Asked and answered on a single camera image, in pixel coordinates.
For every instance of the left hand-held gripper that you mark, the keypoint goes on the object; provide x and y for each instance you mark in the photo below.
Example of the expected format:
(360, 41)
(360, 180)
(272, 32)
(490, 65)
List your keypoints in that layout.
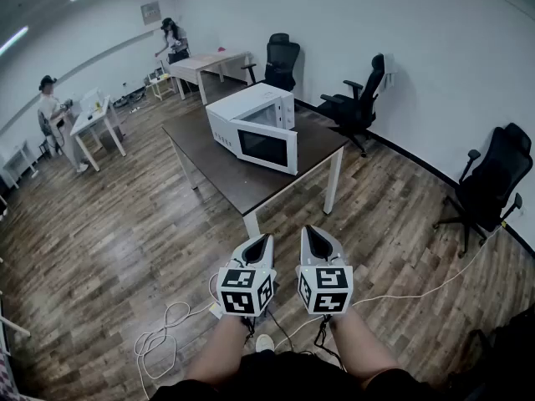
(240, 295)

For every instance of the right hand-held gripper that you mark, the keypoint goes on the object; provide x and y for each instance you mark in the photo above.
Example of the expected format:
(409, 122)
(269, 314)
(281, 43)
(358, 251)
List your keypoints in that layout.
(330, 290)

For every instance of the white microwave door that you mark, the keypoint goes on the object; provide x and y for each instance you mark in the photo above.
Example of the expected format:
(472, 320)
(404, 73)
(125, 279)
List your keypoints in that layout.
(267, 146)

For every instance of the person's right forearm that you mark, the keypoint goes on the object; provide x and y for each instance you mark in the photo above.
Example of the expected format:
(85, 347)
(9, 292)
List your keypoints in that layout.
(361, 345)

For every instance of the person's left forearm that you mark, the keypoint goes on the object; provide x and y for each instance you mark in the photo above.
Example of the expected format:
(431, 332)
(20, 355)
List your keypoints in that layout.
(217, 349)

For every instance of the white microwave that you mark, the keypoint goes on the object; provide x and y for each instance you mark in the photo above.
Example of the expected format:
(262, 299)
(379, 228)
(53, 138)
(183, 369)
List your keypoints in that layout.
(244, 100)

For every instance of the dark brown table white legs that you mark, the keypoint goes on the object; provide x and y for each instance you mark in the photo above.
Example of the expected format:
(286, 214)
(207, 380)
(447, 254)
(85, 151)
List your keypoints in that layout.
(225, 178)

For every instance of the person's white left shoe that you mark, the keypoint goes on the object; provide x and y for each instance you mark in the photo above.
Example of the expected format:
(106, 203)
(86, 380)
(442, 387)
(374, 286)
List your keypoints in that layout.
(264, 343)

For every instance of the black office chair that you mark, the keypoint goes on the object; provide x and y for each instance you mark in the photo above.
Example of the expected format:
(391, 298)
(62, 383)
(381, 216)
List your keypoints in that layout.
(355, 107)
(497, 182)
(280, 63)

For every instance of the small white side table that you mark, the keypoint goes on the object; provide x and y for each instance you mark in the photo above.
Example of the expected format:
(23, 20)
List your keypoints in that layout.
(161, 82)

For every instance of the light wooden desk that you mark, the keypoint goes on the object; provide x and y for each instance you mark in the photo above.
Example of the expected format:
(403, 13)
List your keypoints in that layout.
(196, 63)

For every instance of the white desk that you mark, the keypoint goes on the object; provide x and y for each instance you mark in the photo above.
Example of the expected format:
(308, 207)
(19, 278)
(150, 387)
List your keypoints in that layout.
(90, 119)

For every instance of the white box appliance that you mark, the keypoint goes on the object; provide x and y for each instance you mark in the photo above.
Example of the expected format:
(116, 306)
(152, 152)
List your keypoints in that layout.
(90, 98)

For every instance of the low white table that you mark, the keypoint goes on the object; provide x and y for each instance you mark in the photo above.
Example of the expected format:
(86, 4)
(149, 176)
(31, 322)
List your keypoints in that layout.
(18, 157)

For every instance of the short ceiling light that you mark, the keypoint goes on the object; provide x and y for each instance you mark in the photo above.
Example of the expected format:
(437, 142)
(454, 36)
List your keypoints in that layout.
(13, 40)

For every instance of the grey wall poster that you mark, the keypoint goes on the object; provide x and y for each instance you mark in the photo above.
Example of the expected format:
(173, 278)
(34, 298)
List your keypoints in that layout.
(151, 13)

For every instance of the white frame checkered table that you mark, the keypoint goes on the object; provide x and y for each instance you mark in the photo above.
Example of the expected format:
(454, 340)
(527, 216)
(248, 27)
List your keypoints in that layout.
(6, 366)

